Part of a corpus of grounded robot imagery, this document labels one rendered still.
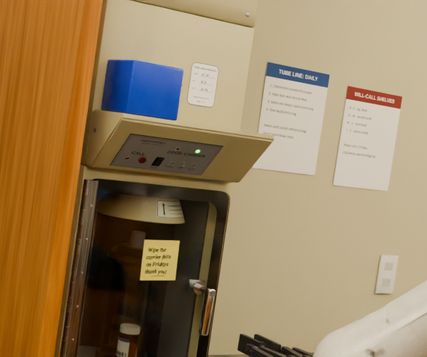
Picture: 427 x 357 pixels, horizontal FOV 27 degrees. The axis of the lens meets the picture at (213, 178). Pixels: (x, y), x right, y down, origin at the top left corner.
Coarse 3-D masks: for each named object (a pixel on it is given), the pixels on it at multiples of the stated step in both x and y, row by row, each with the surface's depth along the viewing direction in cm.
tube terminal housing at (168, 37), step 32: (128, 0) 157; (128, 32) 158; (160, 32) 161; (192, 32) 165; (224, 32) 169; (96, 64) 156; (224, 64) 170; (96, 96) 156; (224, 96) 170; (64, 288) 158; (64, 320) 158
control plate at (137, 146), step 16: (128, 144) 152; (144, 144) 153; (160, 144) 155; (176, 144) 156; (192, 144) 157; (208, 144) 159; (128, 160) 156; (176, 160) 160; (192, 160) 161; (208, 160) 163
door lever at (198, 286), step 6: (198, 282) 171; (198, 288) 170; (204, 288) 169; (210, 288) 167; (198, 294) 171; (210, 294) 166; (204, 300) 168; (210, 300) 167; (204, 306) 167; (210, 306) 167; (204, 312) 167; (210, 312) 167; (204, 318) 167; (210, 318) 167; (204, 324) 167; (204, 330) 167
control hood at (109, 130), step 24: (96, 120) 154; (120, 120) 147; (144, 120) 149; (168, 120) 151; (96, 144) 153; (120, 144) 152; (216, 144) 160; (240, 144) 162; (264, 144) 164; (120, 168) 157; (216, 168) 166; (240, 168) 168
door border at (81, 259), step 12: (96, 192) 157; (84, 204) 155; (84, 216) 156; (84, 228) 156; (84, 240) 157; (84, 252) 157; (84, 264) 157; (84, 276) 158; (72, 288) 156; (72, 312) 157; (72, 324) 157; (72, 336) 158; (72, 348) 158
